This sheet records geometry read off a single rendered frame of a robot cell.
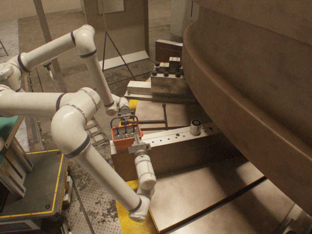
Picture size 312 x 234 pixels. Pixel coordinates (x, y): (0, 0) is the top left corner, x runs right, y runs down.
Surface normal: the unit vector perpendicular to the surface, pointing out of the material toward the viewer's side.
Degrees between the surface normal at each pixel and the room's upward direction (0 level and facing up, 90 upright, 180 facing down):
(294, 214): 0
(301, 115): 61
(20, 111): 88
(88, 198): 0
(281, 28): 90
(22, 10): 90
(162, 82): 90
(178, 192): 0
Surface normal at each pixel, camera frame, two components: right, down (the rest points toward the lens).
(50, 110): -0.27, 0.38
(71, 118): 0.62, -0.37
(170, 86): -0.14, 0.63
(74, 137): 0.65, -0.04
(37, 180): 0.00, -0.77
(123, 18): 0.56, 0.52
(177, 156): 0.25, 0.62
